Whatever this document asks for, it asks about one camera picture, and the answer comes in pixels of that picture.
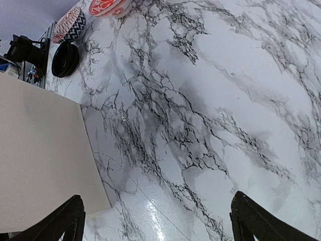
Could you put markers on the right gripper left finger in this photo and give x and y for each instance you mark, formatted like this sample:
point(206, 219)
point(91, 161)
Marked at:
point(66, 222)

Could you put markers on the red patterned bowl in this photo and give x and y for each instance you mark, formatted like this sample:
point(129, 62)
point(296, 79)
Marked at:
point(70, 27)

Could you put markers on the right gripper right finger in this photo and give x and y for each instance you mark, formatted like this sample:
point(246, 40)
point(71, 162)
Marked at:
point(250, 221)

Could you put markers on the red floral bowl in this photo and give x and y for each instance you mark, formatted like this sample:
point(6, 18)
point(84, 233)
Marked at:
point(110, 8)

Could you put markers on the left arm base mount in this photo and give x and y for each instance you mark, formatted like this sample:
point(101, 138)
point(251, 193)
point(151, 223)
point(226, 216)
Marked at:
point(22, 50)

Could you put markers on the cream paper bag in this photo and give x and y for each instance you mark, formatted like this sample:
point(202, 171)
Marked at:
point(46, 156)

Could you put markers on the stack of black lids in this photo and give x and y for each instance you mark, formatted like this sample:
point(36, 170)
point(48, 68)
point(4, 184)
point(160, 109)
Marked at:
point(65, 60)

